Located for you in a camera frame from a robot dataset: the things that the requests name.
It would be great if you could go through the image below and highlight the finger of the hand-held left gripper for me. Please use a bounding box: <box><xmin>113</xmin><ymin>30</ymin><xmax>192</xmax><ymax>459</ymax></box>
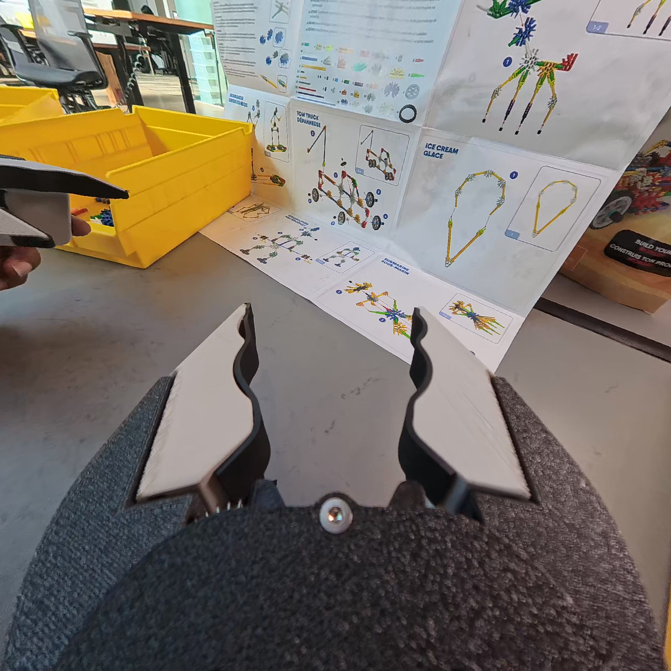
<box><xmin>0</xmin><ymin>190</ymin><xmax>72</xmax><ymax>248</ymax></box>
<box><xmin>0</xmin><ymin>156</ymin><xmax>130</xmax><ymax>201</ymax></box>

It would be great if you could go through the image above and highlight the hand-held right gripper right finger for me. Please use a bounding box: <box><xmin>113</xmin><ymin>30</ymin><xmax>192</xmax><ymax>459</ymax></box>
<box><xmin>398</xmin><ymin>306</ymin><xmax>531</xmax><ymax>513</ymax></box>

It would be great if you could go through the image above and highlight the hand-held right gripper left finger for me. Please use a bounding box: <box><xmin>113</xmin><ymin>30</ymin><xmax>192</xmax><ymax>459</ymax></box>
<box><xmin>135</xmin><ymin>303</ymin><xmax>270</xmax><ymax>517</ymax></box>

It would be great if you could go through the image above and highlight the yellow plastic bin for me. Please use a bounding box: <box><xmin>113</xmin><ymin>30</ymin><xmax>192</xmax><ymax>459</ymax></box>
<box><xmin>0</xmin><ymin>85</ymin><xmax>66</xmax><ymax>127</ymax></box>
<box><xmin>0</xmin><ymin>105</ymin><xmax>253</xmax><ymax>269</ymax></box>

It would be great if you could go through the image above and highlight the grey desk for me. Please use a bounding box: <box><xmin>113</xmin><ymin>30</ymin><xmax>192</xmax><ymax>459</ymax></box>
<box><xmin>0</xmin><ymin>231</ymin><xmax>671</xmax><ymax>656</ymax></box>

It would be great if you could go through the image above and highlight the tall wooden desk top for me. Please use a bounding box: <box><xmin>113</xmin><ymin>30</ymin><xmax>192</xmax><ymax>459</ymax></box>
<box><xmin>84</xmin><ymin>8</ymin><xmax>216</xmax><ymax>32</ymax></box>

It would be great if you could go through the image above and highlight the person's left hand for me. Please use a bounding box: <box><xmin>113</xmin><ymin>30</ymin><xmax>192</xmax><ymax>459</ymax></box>
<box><xmin>0</xmin><ymin>217</ymin><xmax>92</xmax><ymax>291</ymax></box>

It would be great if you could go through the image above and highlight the pile of toy pieces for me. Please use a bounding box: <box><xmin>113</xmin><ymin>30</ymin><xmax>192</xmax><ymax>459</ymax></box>
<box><xmin>71</xmin><ymin>196</ymin><xmax>116</xmax><ymax>227</ymax></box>

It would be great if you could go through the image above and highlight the black mesh office chair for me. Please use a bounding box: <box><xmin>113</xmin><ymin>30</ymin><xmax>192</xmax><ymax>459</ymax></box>
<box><xmin>0</xmin><ymin>0</ymin><xmax>108</xmax><ymax>113</ymax></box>

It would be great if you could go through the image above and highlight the black metal pole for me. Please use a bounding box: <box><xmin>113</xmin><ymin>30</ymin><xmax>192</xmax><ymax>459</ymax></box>
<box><xmin>175</xmin><ymin>26</ymin><xmax>197</xmax><ymax>115</ymax></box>
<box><xmin>113</xmin><ymin>31</ymin><xmax>145</xmax><ymax>113</ymax></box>

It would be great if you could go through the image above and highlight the gridded glass window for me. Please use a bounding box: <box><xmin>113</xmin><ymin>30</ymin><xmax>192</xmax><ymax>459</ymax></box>
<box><xmin>173</xmin><ymin>0</ymin><xmax>226</xmax><ymax>106</ymax></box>

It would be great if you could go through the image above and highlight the colourful toy set box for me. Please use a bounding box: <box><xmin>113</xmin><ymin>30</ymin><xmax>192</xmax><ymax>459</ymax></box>
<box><xmin>558</xmin><ymin>113</ymin><xmax>671</xmax><ymax>315</ymax></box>

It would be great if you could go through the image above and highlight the toy instruction sheet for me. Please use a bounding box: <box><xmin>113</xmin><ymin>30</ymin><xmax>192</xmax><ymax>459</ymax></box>
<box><xmin>199</xmin><ymin>0</ymin><xmax>671</xmax><ymax>372</ymax></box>

